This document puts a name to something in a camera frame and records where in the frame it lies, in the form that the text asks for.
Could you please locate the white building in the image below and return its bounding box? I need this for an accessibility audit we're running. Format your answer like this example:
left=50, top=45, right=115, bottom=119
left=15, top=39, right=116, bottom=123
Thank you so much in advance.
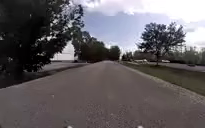
left=49, top=40, right=78, bottom=63

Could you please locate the row of dark trees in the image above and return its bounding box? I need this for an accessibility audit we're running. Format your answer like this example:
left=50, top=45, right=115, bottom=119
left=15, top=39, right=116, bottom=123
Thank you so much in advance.
left=71, top=30, right=122, bottom=64

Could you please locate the lone tall tree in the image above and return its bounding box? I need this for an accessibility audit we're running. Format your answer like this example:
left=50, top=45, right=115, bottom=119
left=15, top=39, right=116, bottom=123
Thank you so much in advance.
left=136, top=21, right=187, bottom=66

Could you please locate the row of pale trees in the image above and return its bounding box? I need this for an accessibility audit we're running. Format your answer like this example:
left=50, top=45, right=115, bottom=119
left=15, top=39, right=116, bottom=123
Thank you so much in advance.
left=121, top=45, right=205, bottom=66

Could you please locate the dark grass verge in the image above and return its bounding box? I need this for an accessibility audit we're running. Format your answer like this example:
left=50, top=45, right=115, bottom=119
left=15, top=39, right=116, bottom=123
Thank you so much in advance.
left=0, top=63, right=90, bottom=93

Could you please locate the white car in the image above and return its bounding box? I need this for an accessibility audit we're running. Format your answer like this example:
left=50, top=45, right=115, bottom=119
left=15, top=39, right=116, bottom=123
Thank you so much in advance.
left=160, top=59, right=171, bottom=64

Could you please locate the grey parking lot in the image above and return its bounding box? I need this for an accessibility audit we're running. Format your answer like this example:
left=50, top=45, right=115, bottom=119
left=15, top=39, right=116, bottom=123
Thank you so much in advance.
left=36, top=61, right=88, bottom=73

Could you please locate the grey asphalt path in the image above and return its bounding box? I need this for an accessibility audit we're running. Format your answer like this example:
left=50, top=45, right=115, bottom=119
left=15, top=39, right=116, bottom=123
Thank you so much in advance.
left=0, top=60, right=205, bottom=128

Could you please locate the large dark tree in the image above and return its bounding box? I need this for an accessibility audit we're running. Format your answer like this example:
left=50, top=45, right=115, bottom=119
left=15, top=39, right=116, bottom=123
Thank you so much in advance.
left=0, top=0, right=85, bottom=81

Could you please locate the grass strip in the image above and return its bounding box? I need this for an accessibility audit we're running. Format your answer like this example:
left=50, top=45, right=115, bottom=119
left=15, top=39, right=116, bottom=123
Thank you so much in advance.
left=120, top=61, right=205, bottom=100

